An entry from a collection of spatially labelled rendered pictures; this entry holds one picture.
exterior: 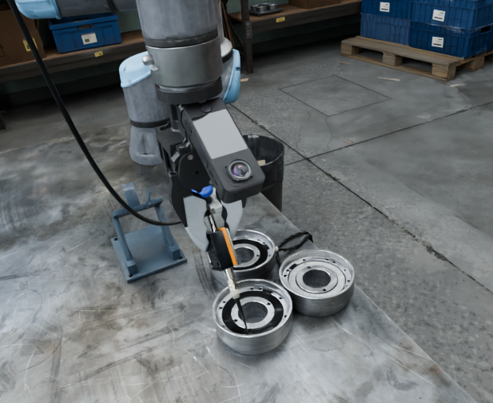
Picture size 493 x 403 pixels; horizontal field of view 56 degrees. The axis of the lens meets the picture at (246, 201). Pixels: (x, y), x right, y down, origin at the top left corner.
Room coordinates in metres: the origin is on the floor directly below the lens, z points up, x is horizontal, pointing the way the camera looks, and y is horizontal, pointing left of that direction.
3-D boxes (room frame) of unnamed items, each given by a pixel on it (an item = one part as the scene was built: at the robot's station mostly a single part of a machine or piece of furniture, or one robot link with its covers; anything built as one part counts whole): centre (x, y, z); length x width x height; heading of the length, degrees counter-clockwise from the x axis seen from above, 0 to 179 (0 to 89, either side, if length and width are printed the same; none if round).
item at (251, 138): (1.77, -0.01, 0.21); 0.34 x 0.34 x 0.43
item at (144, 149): (1.04, 0.19, 0.85); 0.15 x 0.15 x 0.10
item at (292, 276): (0.50, -0.09, 0.82); 0.08 x 0.08 x 0.02
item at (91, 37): (4.01, 1.16, 0.56); 0.52 x 0.38 x 0.22; 109
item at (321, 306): (0.50, -0.09, 0.82); 0.10 x 0.10 x 0.04
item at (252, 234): (0.56, 0.02, 0.82); 0.10 x 0.10 x 0.04
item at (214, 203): (0.71, 0.08, 0.82); 0.08 x 0.07 x 0.05; 22
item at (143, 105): (1.04, 0.18, 0.97); 0.13 x 0.12 x 0.14; 91
